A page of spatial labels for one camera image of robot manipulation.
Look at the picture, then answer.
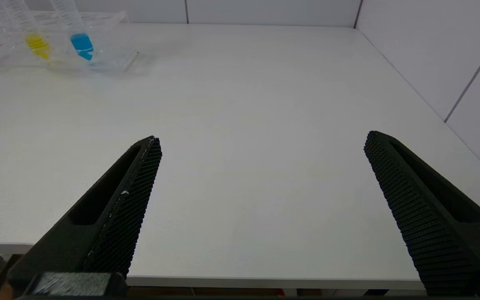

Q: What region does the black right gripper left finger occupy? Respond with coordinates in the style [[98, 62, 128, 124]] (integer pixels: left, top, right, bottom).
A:
[[7, 136, 163, 289]]

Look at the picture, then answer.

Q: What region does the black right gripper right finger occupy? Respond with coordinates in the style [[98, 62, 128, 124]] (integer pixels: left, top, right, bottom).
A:
[[364, 131, 480, 293]]

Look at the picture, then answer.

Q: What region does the clear acrylic test tube rack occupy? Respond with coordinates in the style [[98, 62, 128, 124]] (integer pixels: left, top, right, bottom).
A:
[[0, 9, 138, 72]]

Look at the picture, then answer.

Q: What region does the test tube with blue pigment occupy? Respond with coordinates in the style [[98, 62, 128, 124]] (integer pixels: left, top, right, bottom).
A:
[[50, 0, 95, 61]]

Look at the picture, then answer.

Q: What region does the test tube with yellow pigment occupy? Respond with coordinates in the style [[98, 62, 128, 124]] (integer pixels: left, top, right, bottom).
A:
[[0, 0, 52, 60]]

